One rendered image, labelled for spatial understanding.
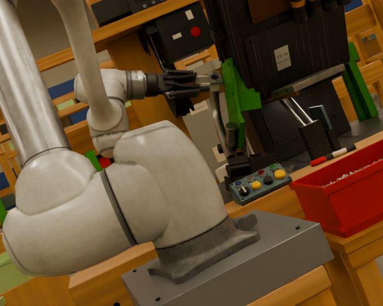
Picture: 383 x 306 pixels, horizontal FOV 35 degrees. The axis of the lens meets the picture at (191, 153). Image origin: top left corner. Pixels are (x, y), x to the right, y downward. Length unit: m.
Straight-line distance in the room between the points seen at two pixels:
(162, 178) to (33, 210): 0.23
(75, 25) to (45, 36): 10.46
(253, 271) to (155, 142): 0.28
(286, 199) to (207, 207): 0.53
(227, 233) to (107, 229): 0.22
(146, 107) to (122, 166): 1.05
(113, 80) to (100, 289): 0.62
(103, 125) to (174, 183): 0.66
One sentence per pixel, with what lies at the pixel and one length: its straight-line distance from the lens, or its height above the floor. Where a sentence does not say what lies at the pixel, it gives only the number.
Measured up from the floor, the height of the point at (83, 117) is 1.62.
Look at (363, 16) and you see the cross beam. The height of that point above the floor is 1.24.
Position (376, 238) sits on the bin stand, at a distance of 1.33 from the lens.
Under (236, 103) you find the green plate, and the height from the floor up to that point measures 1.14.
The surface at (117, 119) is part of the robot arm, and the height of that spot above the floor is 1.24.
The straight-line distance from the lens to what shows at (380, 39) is 6.93.
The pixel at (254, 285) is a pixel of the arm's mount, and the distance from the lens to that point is 1.04.
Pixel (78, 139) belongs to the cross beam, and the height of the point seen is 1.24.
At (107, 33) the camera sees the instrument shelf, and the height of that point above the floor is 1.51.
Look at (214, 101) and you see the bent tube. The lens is 1.93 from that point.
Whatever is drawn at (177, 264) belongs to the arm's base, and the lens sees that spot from 1.09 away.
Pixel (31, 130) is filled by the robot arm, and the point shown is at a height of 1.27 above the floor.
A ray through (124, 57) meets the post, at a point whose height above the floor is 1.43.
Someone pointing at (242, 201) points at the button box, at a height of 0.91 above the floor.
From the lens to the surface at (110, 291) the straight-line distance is 1.54.
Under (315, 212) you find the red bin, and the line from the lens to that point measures 1.43.
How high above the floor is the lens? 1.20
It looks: 4 degrees down
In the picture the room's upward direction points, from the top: 24 degrees counter-clockwise
